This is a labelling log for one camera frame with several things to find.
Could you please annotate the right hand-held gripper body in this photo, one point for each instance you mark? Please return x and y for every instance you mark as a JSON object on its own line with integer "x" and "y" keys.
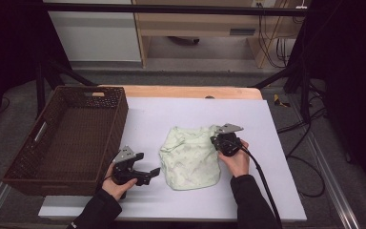
{"x": 227, "y": 143}

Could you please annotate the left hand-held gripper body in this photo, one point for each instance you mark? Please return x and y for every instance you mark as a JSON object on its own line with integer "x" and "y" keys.
{"x": 124, "y": 168}

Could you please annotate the light green garment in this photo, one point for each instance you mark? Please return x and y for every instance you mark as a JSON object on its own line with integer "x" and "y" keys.
{"x": 187, "y": 159}

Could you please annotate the brown woven basket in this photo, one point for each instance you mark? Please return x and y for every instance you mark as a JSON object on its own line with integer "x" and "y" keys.
{"x": 73, "y": 136}

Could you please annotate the person's left hand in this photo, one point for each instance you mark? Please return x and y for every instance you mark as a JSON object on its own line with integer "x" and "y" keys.
{"x": 116, "y": 189}

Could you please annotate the person's right hand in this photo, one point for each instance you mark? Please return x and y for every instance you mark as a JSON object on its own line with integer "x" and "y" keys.
{"x": 236, "y": 163}

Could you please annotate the white board sheet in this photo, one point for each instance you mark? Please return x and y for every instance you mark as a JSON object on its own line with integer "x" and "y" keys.
{"x": 260, "y": 178}

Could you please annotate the yellow and black tape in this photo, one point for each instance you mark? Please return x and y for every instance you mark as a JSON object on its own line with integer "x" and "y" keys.
{"x": 279, "y": 101}

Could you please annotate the wooden table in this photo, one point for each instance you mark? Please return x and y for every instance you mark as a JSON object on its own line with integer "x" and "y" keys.
{"x": 178, "y": 92}

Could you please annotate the black metal stand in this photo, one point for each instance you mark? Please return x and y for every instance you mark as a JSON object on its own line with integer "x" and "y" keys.
{"x": 40, "y": 89}
{"x": 304, "y": 92}

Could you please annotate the light wooden desk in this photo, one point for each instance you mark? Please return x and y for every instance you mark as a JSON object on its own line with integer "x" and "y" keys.
{"x": 197, "y": 24}

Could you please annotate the white cabinet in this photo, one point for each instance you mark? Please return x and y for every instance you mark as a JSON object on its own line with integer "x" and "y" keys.
{"x": 95, "y": 35}

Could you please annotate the dark curtain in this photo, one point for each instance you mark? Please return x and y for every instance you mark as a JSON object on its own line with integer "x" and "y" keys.
{"x": 352, "y": 79}
{"x": 9, "y": 47}

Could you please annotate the black horizontal metal bar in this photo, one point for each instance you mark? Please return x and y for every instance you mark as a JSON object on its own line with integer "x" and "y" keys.
{"x": 171, "y": 9}

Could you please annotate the white plug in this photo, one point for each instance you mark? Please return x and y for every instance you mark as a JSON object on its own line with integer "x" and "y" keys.
{"x": 301, "y": 6}

